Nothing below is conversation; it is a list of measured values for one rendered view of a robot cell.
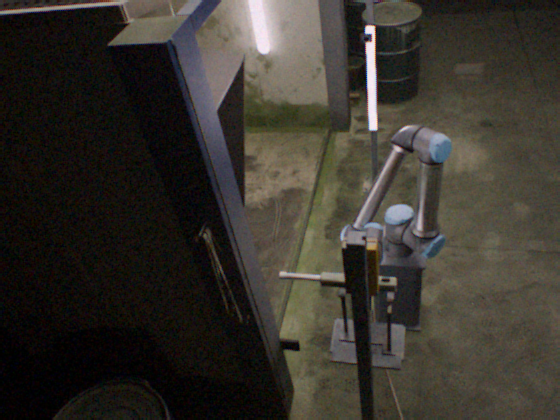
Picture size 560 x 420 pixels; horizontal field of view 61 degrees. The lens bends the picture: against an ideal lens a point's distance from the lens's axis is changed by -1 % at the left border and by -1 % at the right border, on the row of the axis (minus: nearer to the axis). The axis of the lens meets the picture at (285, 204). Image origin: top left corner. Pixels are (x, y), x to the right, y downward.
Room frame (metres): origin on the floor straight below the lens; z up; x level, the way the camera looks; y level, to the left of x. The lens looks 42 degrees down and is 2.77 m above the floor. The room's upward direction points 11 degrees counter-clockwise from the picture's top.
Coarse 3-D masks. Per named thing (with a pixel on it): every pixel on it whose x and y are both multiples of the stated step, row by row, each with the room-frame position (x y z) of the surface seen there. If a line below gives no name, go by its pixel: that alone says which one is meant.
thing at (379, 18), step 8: (376, 8) 4.74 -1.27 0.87; (384, 8) 4.72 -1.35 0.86; (392, 8) 4.68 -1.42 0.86; (400, 8) 4.64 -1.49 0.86; (408, 8) 4.61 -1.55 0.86; (416, 8) 4.56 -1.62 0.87; (376, 16) 4.56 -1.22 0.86; (384, 16) 4.52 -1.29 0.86; (392, 16) 4.49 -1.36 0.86; (400, 16) 4.45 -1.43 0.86; (408, 16) 4.42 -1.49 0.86; (416, 16) 4.39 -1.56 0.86
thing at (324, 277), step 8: (280, 272) 1.34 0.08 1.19; (312, 280) 1.28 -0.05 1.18; (320, 280) 1.26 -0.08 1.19; (328, 280) 1.25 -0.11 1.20; (336, 280) 1.24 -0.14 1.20; (344, 280) 1.23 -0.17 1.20; (384, 280) 1.18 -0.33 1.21; (392, 280) 1.18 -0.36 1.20; (384, 288) 1.17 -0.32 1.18; (392, 288) 1.16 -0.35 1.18
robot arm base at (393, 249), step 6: (384, 240) 1.85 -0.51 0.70; (384, 246) 1.82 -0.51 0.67; (390, 246) 1.79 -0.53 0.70; (396, 246) 1.77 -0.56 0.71; (402, 246) 1.76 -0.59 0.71; (408, 246) 1.77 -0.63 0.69; (390, 252) 1.77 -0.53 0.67; (396, 252) 1.76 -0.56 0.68; (402, 252) 1.75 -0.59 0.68; (408, 252) 1.75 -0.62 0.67
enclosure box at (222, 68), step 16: (208, 48) 2.63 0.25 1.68; (208, 64) 2.45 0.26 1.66; (224, 64) 2.45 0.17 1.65; (240, 64) 2.47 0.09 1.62; (208, 80) 2.29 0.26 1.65; (224, 80) 2.28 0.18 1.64; (240, 80) 2.58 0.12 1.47; (224, 96) 2.17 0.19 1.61; (240, 96) 2.59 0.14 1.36; (224, 112) 2.63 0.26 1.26; (240, 112) 2.60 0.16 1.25; (224, 128) 2.64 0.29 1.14; (240, 128) 2.61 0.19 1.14; (240, 144) 2.61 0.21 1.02; (240, 160) 2.62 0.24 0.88; (240, 176) 2.63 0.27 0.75; (240, 192) 2.64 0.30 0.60
